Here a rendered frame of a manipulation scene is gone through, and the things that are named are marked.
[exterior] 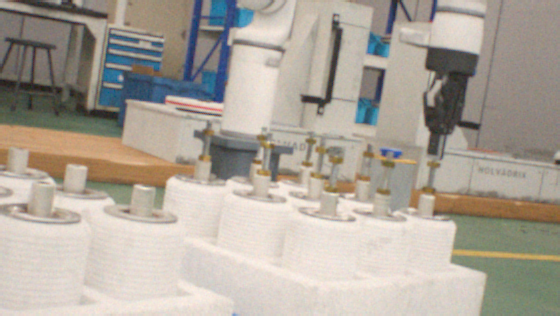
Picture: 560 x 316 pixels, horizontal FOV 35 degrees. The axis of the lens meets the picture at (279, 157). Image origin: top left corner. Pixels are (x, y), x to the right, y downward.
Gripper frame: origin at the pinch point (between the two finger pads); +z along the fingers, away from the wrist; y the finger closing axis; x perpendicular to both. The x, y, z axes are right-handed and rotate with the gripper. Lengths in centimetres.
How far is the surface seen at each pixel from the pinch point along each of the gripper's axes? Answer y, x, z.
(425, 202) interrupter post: -1.1, -0.3, 8.3
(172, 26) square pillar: 488, 418, -42
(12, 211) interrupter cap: -68, 14, 10
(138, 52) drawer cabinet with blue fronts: 399, 379, -14
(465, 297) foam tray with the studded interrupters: 0.4, -8.2, 20.7
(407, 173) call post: 21.0, 11.6, 6.3
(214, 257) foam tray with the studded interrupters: -28.5, 17.1, 18.3
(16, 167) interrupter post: -49, 33, 10
